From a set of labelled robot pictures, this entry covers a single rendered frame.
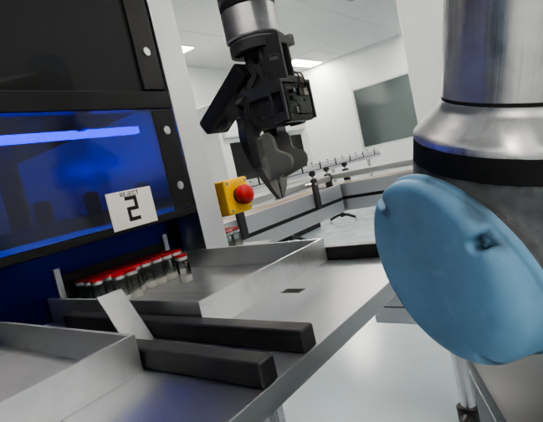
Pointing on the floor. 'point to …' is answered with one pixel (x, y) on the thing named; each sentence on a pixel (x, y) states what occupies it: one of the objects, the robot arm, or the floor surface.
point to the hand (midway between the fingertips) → (274, 190)
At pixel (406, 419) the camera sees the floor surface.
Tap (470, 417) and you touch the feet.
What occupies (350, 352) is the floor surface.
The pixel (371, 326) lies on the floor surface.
